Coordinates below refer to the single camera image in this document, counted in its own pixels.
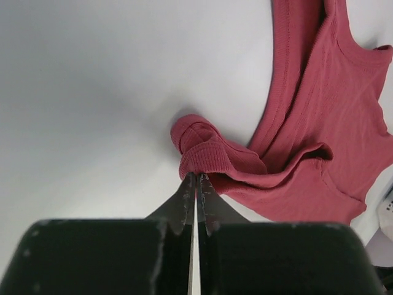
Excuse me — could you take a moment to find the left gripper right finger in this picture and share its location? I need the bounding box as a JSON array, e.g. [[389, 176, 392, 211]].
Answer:
[[196, 175, 383, 294]]

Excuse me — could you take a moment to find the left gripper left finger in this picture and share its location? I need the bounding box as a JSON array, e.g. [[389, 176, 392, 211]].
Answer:
[[1, 173, 196, 294]]

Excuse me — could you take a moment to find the red tank top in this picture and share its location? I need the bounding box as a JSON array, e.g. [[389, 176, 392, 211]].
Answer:
[[171, 1, 392, 224]]

